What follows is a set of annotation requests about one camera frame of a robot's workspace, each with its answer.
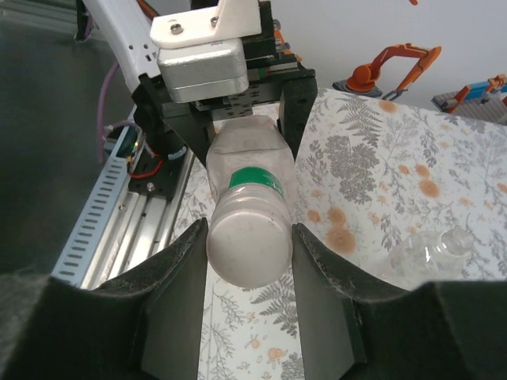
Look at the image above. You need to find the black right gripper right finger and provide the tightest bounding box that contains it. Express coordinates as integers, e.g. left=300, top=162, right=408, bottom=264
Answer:
left=291, top=222, right=507, bottom=380

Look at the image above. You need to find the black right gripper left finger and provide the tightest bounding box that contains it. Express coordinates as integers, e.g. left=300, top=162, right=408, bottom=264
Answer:
left=0, top=217, right=210, bottom=380

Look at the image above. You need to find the clear bottle with green label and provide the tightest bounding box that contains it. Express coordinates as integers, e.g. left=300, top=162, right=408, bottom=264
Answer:
left=204, top=114, right=298, bottom=238

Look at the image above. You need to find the clear plain plastic bottle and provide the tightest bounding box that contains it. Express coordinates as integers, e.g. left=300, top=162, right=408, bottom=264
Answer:
left=388, top=226, right=476, bottom=287

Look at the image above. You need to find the large white bottle cap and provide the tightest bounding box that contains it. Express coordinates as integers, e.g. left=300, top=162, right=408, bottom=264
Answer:
left=206, top=209, right=293, bottom=291

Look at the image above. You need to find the floral patterned table mat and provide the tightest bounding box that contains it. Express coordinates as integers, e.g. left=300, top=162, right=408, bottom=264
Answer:
left=170, top=86, right=507, bottom=380

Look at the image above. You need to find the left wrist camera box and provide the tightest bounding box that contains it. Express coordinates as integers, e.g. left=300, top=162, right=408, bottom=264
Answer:
left=150, top=0, right=263, bottom=105

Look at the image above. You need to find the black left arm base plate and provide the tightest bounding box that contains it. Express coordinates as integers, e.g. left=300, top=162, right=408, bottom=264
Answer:
left=125, top=149, right=187, bottom=203

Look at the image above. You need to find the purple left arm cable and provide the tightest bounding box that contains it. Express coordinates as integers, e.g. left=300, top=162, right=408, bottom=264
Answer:
left=74, top=0, right=138, bottom=164

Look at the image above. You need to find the aluminium front rail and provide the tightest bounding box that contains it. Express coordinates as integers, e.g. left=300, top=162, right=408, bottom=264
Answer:
left=81, top=152, right=197, bottom=294

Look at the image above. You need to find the slotted grey cable duct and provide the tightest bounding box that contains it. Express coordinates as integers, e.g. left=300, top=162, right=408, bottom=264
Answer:
left=51, top=156, right=130, bottom=286

